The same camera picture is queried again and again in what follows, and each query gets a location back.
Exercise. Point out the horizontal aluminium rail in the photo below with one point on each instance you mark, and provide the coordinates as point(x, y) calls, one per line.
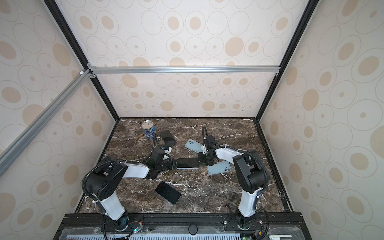
point(185, 70)

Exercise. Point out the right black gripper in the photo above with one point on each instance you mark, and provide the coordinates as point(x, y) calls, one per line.
point(200, 156)

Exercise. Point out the black phone case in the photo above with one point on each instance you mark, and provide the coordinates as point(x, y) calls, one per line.
point(168, 138)

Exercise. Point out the blue white tin can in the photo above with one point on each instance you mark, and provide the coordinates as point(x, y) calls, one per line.
point(149, 129)

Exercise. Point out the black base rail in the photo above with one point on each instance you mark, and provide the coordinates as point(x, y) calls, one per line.
point(184, 226)

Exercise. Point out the light blue phone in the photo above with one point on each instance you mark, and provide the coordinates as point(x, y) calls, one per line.
point(194, 146)
point(219, 168)
point(187, 168)

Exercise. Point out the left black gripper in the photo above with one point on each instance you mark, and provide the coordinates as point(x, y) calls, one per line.
point(170, 162)

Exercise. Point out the left diagonal aluminium rail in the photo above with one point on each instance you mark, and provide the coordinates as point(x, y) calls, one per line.
point(26, 137)

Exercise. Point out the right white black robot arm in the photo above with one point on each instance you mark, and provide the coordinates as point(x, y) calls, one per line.
point(251, 172)

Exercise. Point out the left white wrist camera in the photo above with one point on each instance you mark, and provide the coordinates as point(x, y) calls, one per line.
point(167, 150)

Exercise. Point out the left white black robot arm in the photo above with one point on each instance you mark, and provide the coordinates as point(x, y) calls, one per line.
point(101, 182)

